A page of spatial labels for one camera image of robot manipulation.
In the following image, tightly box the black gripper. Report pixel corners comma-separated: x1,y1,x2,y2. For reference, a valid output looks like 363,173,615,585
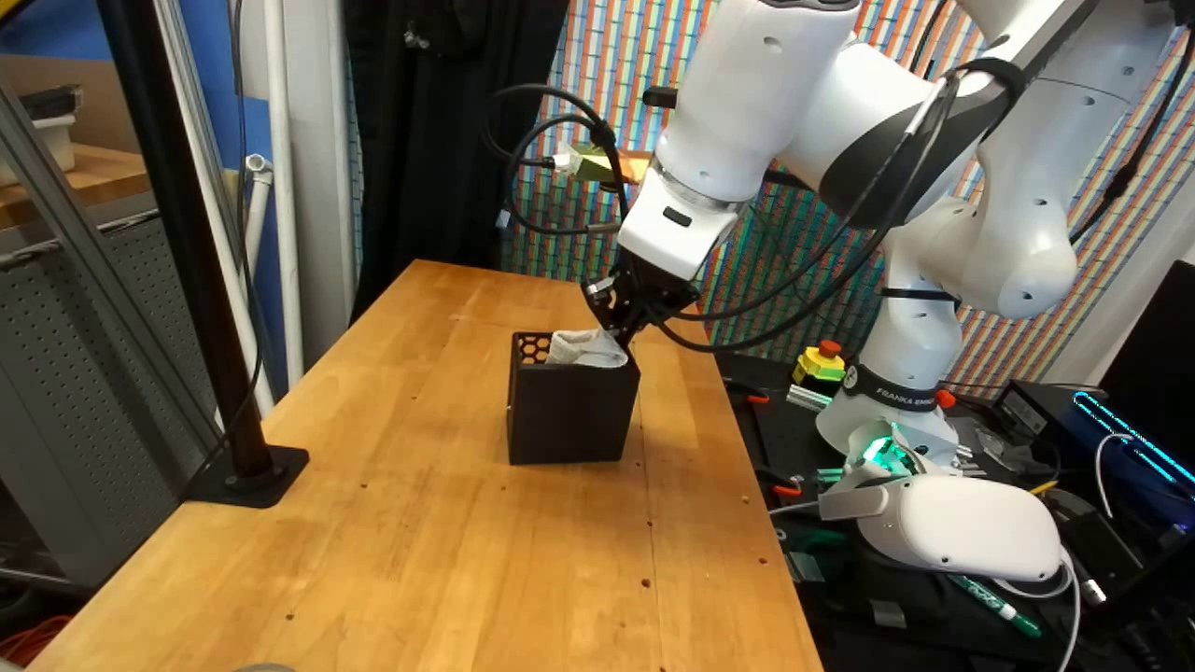
582,253,697,351

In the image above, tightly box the white towel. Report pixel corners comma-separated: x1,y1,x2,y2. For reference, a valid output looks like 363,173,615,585
545,329,627,368

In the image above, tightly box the black plastic basket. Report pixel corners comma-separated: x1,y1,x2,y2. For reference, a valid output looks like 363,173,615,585
509,333,640,461

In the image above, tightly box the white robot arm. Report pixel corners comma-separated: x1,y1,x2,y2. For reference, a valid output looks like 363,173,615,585
586,0,1192,448

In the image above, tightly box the red yellow emergency stop button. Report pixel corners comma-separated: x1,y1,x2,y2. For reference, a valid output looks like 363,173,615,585
794,341,849,397

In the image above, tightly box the black vertical pole stand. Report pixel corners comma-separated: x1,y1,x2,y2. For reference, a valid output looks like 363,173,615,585
98,0,308,507

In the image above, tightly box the white VR headset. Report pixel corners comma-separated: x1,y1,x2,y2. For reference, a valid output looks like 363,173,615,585
816,423,1065,581

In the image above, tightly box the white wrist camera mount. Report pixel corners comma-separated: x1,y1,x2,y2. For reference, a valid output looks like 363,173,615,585
615,168,735,280

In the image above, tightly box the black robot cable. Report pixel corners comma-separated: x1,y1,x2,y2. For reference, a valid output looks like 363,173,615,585
481,61,1029,359

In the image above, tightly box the aluminium frame post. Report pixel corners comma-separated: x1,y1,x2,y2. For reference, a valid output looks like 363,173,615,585
0,87,190,501

